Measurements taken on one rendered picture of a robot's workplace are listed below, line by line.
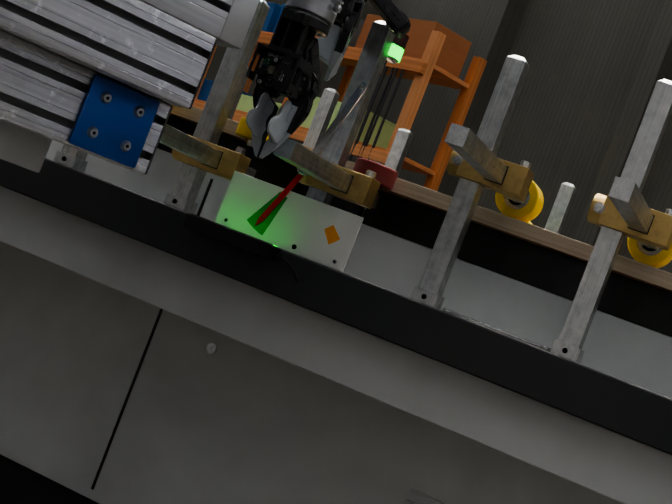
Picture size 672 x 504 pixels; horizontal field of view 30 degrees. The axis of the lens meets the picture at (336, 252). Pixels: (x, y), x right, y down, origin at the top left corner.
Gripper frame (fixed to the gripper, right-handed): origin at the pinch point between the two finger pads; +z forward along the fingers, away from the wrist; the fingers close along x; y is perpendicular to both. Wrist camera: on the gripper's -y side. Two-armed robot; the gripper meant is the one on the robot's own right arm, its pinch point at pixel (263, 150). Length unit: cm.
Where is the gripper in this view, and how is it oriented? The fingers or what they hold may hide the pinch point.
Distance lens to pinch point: 185.2
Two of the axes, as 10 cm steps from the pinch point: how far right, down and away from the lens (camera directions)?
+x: 8.7, 3.3, -3.5
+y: -3.2, -1.4, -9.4
